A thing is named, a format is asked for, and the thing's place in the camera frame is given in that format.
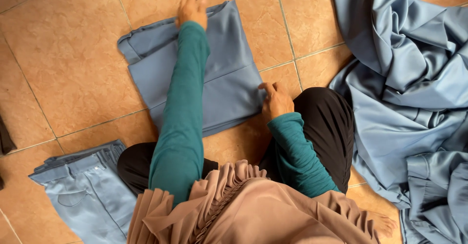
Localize person's right hand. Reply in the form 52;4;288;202
258;82;295;124

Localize person's left hand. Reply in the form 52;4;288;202
175;0;208;31

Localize blue garment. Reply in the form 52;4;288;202
117;0;267;138

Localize person's black trousers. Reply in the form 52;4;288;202
117;87;355;197

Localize person's beige pleated headscarf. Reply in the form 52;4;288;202
127;159;381;244

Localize stack of folded blue trousers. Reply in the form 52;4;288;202
29;139;137;244

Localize dark cloth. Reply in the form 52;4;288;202
0;114;17;191

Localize heap of blue satin fabric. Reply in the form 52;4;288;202
328;0;468;244

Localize person's bare foot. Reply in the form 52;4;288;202
360;209;398;240

